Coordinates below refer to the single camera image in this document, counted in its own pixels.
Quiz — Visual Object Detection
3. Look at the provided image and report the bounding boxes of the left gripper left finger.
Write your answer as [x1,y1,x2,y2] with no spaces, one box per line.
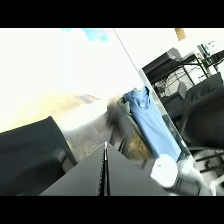
[39,142,108,197]

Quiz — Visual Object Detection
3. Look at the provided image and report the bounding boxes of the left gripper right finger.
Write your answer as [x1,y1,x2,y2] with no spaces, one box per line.
[106,142,170,197]

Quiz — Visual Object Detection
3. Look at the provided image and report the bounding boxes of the black office chair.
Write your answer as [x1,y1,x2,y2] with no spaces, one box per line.
[179,72,224,148]

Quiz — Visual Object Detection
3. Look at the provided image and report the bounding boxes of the blue shirt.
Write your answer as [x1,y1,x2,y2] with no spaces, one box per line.
[122,85,183,162]

